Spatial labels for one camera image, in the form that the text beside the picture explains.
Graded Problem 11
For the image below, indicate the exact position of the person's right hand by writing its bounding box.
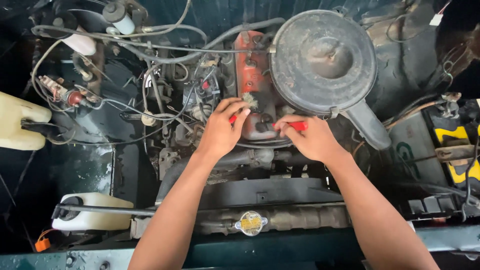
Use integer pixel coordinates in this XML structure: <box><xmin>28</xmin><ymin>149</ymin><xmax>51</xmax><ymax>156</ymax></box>
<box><xmin>274</xmin><ymin>114</ymin><xmax>348</xmax><ymax>166</ymax></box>

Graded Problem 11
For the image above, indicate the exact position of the person's left hand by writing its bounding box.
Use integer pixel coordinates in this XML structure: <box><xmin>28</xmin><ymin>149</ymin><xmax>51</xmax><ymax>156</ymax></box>
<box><xmin>195</xmin><ymin>97</ymin><xmax>251</xmax><ymax>162</ymax></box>

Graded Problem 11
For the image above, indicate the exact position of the red-handled screwdriver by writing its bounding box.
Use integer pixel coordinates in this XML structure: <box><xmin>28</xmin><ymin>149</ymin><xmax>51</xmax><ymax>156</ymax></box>
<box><xmin>271</xmin><ymin>121</ymin><xmax>309</xmax><ymax>132</ymax></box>

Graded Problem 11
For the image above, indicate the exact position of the red-handled wire brush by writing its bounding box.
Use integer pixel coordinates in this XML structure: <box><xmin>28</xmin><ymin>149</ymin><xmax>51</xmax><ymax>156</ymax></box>
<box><xmin>229</xmin><ymin>92</ymin><xmax>259</xmax><ymax>124</ymax></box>

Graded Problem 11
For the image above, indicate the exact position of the black distributor with leads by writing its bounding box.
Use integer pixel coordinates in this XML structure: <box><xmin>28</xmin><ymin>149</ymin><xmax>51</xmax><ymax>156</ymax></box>
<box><xmin>182</xmin><ymin>75</ymin><xmax>222</xmax><ymax>113</ymax></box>

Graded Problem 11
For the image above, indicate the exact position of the red engine valve cover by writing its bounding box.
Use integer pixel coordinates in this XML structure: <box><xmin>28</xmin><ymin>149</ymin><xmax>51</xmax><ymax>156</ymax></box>
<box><xmin>234</xmin><ymin>30</ymin><xmax>279</xmax><ymax>141</ymax></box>

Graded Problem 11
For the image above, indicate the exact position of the black fan shroud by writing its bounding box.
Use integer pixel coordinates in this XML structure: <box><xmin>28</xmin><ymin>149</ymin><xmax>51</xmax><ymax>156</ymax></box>
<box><xmin>199</xmin><ymin>177</ymin><xmax>344</xmax><ymax>211</ymax></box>

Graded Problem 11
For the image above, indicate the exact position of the dirty radiator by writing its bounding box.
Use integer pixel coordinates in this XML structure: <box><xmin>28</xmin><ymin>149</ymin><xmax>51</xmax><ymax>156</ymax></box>
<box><xmin>130</xmin><ymin>203</ymin><xmax>351</xmax><ymax>239</ymax></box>

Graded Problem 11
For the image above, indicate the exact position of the round black air cleaner housing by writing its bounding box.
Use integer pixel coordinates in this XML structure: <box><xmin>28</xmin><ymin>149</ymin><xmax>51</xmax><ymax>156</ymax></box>
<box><xmin>268</xmin><ymin>9</ymin><xmax>392</xmax><ymax>151</ymax></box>

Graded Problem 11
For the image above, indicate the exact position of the metal radiator cap yellow label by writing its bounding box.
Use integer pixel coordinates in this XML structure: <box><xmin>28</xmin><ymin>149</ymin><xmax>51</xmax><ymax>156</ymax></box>
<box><xmin>235</xmin><ymin>211</ymin><xmax>268</xmax><ymax>237</ymax></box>

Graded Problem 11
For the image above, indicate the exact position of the black hood prop rod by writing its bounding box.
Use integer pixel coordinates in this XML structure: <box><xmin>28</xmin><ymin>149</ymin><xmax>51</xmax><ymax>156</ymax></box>
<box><xmin>51</xmin><ymin>203</ymin><xmax>157</xmax><ymax>220</ymax></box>

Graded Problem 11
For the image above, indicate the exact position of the black and yellow car battery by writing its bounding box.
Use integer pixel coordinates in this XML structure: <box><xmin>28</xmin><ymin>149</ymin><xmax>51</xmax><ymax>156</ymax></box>
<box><xmin>388</xmin><ymin>98</ymin><xmax>480</xmax><ymax>188</ymax></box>

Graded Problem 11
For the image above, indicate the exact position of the rusty battery hold-down bar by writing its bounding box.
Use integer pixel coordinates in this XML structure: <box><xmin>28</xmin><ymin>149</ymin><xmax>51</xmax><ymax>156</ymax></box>
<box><xmin>435</xmin><ymin>144</ymin><xmax>478</xmax><ymax>163</ymax></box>

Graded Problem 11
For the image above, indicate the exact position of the red-tipped ignition coil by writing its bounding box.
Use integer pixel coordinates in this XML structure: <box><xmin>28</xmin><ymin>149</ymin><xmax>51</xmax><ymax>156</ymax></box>
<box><xmin>66</xmin><ymin>91</ymin><xmax>85</xmax><ymax>107</ymax></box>

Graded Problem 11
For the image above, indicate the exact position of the white cylinder fuel filter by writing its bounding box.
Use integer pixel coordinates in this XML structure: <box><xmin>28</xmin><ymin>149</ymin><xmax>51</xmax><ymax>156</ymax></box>
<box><xmin>102</xmin><ymin>2</ymin><xmax>136</xmax><ymax>36</ymax></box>

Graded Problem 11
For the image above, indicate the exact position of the white coolant overflow tank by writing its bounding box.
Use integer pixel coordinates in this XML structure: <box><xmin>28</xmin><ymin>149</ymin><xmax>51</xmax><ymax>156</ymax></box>
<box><xmin>51</xmin><ymin>192</ymin><xmax>134</xmax><ymax>232</ymax></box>

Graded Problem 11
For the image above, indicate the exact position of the white brake fluid reservoir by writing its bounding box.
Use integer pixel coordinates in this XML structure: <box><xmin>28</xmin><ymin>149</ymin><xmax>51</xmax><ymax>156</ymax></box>
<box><xmin>52</xmin><ymin>17</ymin><xmax>97</xmax><ymax>57</ymax></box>

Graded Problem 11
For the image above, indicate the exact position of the cream plastic washer tank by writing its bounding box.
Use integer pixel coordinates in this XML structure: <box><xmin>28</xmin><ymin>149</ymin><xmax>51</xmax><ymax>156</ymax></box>
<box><xmin>0</xmin><ymin>91</ymin><xmax>53</xmax><ymax>151</ymax></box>

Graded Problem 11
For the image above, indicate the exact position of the orange plastic connector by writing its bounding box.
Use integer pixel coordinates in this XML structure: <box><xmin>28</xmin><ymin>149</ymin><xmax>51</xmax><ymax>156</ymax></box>
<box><xmin>34</xmin><ymin>229</ymin><xmax>57</xmax><ymax>253</ymax></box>

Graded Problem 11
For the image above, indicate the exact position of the black radiator hose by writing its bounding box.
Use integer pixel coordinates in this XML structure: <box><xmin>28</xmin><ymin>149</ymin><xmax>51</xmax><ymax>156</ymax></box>
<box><xmin>155</xmin><ymin>148</ymin><xmax>275</xmax><ymax>207</ymax></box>

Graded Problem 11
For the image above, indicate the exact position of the grey hose across engine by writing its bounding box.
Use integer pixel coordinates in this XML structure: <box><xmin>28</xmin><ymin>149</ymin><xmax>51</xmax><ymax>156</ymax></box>
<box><xmin>119</xmin><ymin>17</ymin><xmax>286</xmax><ymax>64</ymax></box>

